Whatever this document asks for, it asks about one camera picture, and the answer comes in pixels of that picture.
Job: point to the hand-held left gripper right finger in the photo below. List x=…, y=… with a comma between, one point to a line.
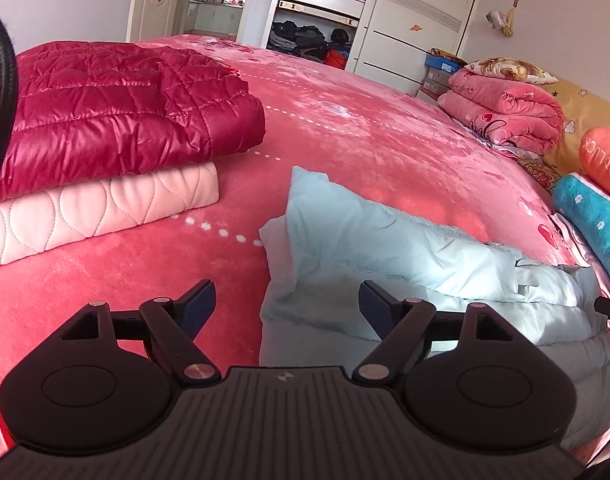
x=380, y=307

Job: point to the pink quilted garment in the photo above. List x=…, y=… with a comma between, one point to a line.
x=85, y=210

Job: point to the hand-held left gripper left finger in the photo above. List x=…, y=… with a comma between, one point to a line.
x=195, y=305

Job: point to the wall hook with hanging items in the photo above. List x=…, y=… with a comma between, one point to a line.
x=500, y=20

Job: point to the blue shoe box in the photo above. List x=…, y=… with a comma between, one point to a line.
x=442, y=65

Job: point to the stack of storage boxes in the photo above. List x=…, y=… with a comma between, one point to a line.
x=432, y=85

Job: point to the floral pillow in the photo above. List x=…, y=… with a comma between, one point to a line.
x=510, y=70

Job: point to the teal flower-print blanket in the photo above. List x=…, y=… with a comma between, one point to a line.
x=590, y=215

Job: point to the folded pink blanket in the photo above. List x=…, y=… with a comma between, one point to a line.
x=505, y=110

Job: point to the light blue down jacket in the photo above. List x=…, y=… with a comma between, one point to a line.
x=365, y=240

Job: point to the pile of dark clothes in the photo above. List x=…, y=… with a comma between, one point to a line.
x=305, y=37

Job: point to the pink heart-print bedspread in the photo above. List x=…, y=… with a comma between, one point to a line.
x=360, y=135

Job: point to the white wardrobe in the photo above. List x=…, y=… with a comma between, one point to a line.
x=420, y=15

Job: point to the white door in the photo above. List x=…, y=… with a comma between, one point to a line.
x=150, y=15

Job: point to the white printed sheet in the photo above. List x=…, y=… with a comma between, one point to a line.
x=575, y=245

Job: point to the red down jacket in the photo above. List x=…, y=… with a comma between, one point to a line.
x=110, y=110

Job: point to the orange pillow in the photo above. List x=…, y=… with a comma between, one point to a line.
x=605, y=160

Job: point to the yellow star-print headboard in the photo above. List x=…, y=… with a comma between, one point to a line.
x=580, y=105

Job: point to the white kitchen cabinet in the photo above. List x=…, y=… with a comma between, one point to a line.
x=215, y=17

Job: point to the patterned brown cloth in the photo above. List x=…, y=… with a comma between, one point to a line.
x=537, y=172

